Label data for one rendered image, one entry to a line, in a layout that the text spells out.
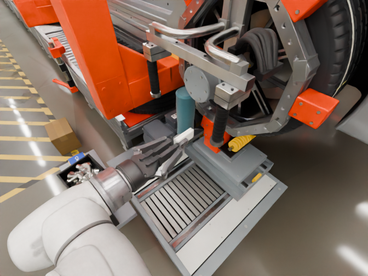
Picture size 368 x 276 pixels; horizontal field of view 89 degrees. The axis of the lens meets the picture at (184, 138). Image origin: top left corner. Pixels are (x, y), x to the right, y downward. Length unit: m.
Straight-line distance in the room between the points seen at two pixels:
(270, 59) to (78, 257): 0.53
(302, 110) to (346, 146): 1.44
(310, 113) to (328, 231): 1.00
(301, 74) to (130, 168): 0.50
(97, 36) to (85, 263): 0.78
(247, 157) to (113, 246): 1.06
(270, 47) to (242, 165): 0.84
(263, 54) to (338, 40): 0.22
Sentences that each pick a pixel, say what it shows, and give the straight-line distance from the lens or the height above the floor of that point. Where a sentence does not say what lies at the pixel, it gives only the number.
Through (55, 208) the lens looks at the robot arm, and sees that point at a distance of 0.42.
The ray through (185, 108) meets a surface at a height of 0.68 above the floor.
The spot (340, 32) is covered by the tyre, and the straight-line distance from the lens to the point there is 0.67.
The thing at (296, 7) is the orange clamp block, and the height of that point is 1.08.
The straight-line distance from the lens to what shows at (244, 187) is 1.22.
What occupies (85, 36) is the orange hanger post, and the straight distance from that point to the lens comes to 0.90.
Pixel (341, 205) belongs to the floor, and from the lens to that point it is 1.66.
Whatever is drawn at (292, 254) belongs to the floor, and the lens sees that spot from 1.36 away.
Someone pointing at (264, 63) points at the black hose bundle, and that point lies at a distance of 0.51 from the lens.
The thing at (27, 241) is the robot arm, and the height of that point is 0.87.
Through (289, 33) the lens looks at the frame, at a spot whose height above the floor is 1.03.
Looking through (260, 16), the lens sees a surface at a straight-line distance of 0.95.
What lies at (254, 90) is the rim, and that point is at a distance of 0.84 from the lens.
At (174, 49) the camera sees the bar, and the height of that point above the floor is 0.97.
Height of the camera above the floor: 1.20
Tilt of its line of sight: 48 degrees down
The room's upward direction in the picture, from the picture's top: straight up
